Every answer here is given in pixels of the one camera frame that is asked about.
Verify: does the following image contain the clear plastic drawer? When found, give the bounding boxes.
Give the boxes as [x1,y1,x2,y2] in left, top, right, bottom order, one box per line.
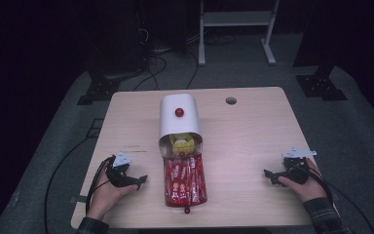
[157,131,208,215]

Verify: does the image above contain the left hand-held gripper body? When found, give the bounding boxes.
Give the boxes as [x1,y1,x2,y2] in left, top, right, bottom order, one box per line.
[105,150,138,188]

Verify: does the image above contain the white box with red knob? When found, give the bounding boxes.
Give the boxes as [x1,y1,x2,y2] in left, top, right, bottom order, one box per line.
[158,93,203,141]

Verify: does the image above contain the white metal stand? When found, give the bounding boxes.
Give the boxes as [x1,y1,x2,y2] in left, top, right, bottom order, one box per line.
[198,0,281,67]

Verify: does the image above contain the black floor cables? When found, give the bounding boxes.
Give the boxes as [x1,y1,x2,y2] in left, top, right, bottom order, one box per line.
[131,30,237,92]

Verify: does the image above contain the yellow round packet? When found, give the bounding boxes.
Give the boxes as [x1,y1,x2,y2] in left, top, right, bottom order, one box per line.
[168,132,197,157]

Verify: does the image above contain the person's right hand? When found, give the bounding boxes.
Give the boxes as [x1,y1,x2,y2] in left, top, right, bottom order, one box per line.
[278,158,327,204]

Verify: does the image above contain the bunch of red snack sticks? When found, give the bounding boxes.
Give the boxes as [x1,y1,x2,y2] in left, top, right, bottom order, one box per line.
[164,153,207,207]

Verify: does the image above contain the long black floor cable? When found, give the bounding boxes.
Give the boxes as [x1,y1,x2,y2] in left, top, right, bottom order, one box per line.
[43,137,91,234]

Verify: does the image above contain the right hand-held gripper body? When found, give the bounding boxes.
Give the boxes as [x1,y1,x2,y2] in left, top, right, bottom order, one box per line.
[280,147,318,186]

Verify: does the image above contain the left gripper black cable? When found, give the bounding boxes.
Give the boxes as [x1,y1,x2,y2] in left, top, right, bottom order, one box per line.
[85,155,117,215]

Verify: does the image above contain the person's left hand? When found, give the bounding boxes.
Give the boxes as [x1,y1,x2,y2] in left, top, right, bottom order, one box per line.
[87,162,138,221]

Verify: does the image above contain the white power strip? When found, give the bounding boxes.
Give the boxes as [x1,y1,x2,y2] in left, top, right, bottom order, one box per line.
[151,46,177,56]

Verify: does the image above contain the black stand base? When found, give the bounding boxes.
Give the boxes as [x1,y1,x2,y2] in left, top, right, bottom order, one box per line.
[76,75,122,106]
[295,65,349,102]

